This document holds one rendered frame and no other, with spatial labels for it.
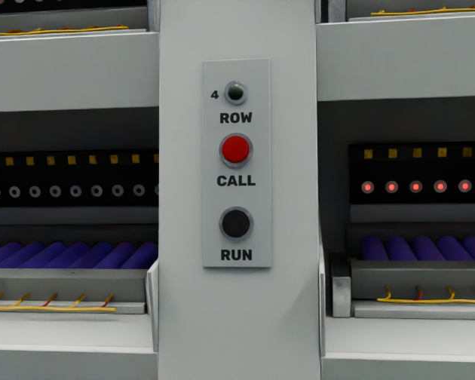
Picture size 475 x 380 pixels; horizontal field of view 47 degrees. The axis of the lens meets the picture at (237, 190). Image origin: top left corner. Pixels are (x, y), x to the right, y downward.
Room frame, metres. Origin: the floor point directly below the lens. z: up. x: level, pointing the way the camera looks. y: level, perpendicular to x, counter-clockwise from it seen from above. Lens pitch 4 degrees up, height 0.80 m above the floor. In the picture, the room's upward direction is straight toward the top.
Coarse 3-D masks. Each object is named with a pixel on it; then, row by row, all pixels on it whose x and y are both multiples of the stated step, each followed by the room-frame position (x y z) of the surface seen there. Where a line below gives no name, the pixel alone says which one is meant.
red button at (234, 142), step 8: (232, 136) 0.31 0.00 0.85; (240, 136) 0.31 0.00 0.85; (224, 144) 0.31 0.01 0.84; (232, 144) 0.31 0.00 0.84; (240, 144) 0.31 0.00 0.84; (248, 144) 0.31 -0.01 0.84; (224, 152) 0.31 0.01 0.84; (232, 152) 0.31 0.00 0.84; (240, 152) 0.31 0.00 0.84; (248, 152) 0.31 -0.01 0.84; (232, 160) 0.31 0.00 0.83; (240, 160) 0.31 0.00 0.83
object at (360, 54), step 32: (352, 0) 0.37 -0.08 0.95; (384, 0) 0.37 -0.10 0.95; (416, 0) 0.37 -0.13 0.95; (448, 0) 0.37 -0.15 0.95; (320, 32) 0.31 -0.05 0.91; (352, 32) 0.31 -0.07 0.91; (384, 32) 0.31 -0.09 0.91; (416, 32) 0.31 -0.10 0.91; (448, 32) 0.30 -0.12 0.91; (320, 64) 0.32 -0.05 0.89; (352, 64) 0.32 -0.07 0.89; (384, 64) 0.31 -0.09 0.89; (416, 64) 0.31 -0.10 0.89; (448, 64) 0.31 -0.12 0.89; (320, 96) 0.32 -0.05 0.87; (352, 96) 0.32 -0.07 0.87; (384, 96) 0.32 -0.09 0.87; (416, 96) 0.32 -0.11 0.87; (448, 96) 0.31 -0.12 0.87
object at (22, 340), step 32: (0, 224) 0.53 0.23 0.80; (32, 224) 0.52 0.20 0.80; (0, 320) 0.37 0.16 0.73; (32, 320) 0.37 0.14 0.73; (64, 320) 0.37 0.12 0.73; (96, 320) 0.37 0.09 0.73; (128, 320) 0.37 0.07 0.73; (0, 352) 0.34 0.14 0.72; (32, 352) 0.33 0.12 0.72; (64, 352) 0.33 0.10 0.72; (96, 352) 0.33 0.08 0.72; (128, 352) 0.33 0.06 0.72
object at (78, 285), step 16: (0, 272) 0.40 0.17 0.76; (16, 272) 0.39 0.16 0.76; (32, 272) 0.39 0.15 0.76; (48, 272) 0.39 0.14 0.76; (64, 272) 0.39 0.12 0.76; (80, 272) 0.39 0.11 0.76; (96, 272) 0.39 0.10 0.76; (112, 272) 0.39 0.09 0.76; (128, 272) 0.38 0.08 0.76; (144, 272) 0.38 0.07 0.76; (0, 288) 0.39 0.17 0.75; (16, 288) 0.39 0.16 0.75; (32, 288) 0.39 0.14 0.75; (48, 288) 0.38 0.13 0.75; (64, 288) 0.38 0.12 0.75; (80, 288) 0.38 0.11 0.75; (96, 288) 0.38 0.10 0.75; (112, 288) 0.38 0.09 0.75; (128, 288) 0.38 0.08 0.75; (144, 288) 0.38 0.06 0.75; (16, 304) 0.37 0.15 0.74
